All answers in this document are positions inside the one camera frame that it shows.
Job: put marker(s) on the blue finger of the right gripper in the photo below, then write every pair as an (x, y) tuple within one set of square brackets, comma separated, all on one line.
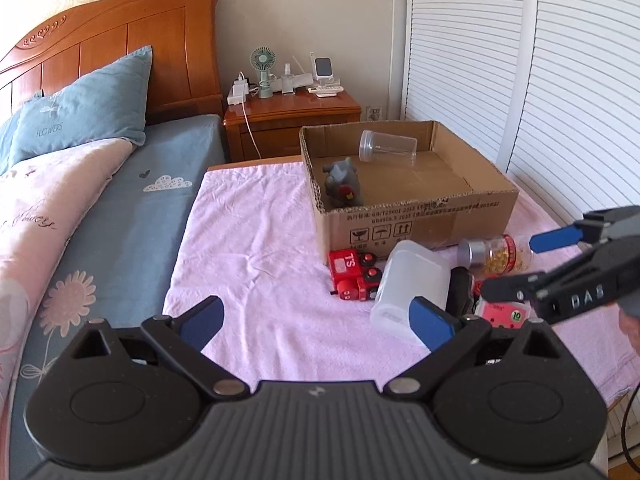
[(517, 287), (552, 240)]

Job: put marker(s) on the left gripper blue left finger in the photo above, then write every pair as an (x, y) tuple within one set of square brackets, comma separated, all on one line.
[(179, 343)]

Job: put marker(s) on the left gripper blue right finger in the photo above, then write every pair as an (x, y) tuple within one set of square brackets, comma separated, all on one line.
[(453, 344)]

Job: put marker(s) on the pink card pack box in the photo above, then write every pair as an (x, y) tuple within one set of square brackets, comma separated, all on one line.
[(504, 314)]

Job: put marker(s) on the black oval case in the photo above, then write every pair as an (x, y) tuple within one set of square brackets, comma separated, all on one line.
[(460, 299)]

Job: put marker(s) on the capsule bottle silver cap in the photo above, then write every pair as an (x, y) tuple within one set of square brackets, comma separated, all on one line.
[(501, 255)]

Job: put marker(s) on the white frosted plastic container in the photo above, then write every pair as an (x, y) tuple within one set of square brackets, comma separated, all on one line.
[(410, 271)]

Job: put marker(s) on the red toy train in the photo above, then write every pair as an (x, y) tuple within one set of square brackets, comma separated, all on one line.
[(354, 274)]

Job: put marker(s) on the grey rhino toy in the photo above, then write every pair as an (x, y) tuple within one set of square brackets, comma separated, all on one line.
[(342, 184)]

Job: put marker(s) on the clear plastic cup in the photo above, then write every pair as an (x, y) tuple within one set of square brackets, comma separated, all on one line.
[(387, 149)]

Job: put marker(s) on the person right hand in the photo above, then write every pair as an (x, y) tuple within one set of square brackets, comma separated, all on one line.
[(630, 326)]

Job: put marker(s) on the brown cardboard box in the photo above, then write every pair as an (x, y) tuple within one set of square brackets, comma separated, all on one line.
[(451, 192)]

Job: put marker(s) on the white louvered closet door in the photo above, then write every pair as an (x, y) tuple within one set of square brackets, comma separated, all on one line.
[(548, 90)]

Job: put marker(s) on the pink floral duvet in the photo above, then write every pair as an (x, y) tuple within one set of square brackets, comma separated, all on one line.
[(43, 200)]

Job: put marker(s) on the wooden nightstand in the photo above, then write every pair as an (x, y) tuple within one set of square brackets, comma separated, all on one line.
[(267, 128)]

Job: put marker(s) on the blue pillow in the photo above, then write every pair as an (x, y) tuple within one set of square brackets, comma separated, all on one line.
[(108, 103)]

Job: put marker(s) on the white power strip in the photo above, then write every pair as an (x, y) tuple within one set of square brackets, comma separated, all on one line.
[(239, 91)]

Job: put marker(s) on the white smart display device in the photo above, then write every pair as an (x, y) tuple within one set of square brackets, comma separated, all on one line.
[(325, 85)]

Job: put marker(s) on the clear spray bottle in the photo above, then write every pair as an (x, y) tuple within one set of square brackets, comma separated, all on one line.
[(287, 80)]

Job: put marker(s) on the small green desk fan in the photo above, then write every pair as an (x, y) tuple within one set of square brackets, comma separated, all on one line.
[(263, 60)]

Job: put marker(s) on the wooden headboard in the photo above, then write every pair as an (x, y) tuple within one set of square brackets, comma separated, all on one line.
[(184, 79)]

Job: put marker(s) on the wall power outlet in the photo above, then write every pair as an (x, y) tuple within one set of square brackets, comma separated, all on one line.
[(374, 113)]

